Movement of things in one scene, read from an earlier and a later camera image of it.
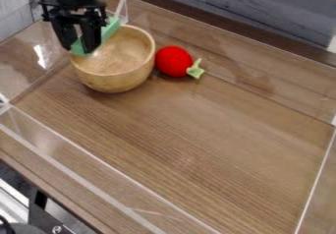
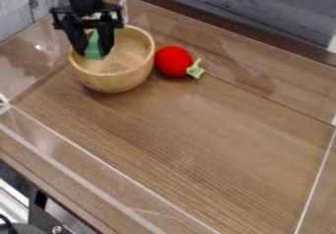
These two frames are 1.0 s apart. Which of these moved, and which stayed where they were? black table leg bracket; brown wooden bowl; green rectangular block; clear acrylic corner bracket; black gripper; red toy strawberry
Moved: black gripper; green rectangular block
Stayed: red toy strawberry; brown wooden bowl; black table leg bracket; clear acrylic corner bracket
